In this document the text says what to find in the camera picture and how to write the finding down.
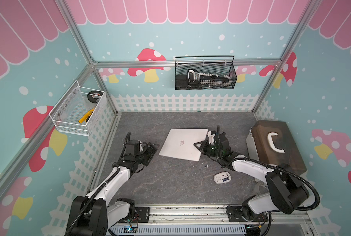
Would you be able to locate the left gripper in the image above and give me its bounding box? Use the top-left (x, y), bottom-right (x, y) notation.
top-left (135, 142), bottom-right (160, 167)

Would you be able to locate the silver laptop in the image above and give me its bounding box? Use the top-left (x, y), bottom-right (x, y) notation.
top-left (159, 129), bottom-right (208, 162)

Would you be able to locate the white wireless mouse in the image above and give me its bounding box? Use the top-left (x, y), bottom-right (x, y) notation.
top-left (213, 172), bottom-right (232, 184)

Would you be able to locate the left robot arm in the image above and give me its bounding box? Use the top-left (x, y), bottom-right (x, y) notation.
top-left (65, 133), bottom-right (159, 236)

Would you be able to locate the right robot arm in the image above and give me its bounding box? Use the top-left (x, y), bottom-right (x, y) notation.
top-left (194, 128), bottom-right (321, 222)

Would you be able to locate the brown lidded storage box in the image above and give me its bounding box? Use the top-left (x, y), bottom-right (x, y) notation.
top-left (246, 120), bottom-right (307, 175)

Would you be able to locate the socket bit set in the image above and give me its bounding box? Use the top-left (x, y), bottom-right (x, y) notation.
top-left (186, 69), bottom-right (232, 89)

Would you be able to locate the clear tape roll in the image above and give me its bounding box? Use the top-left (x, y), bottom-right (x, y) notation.
top-left (254, 182), bottom-right (269, 196)

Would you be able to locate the yellow utility knife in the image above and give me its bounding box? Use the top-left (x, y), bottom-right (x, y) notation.
top-left (79, 108), bottom-right (95, 124)

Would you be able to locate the black tape roll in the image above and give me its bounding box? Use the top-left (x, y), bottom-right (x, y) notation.
top-left (87, 90), bottom-right (104, 104)

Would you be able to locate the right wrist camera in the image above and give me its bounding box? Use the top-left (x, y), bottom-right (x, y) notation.
top-left (207, 131), bottom-right (216, 146)

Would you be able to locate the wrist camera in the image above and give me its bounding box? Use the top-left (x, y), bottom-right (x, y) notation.
top-left (207, 131), bottom-right (216, 146)
top-left (125, 140), bottom-right (143, 155)

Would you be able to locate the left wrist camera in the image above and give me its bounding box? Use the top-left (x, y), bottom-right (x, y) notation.
top-left (125, 140), bottom-right (143, 155)

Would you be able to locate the black wire wall basket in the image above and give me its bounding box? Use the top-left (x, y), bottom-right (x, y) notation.
top-left (174, 56), bottom-right (237, 90)

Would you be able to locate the white wire wall basket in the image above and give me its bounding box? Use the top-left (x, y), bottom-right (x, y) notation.
top-left (49, 81), bottom-right (107, 136)

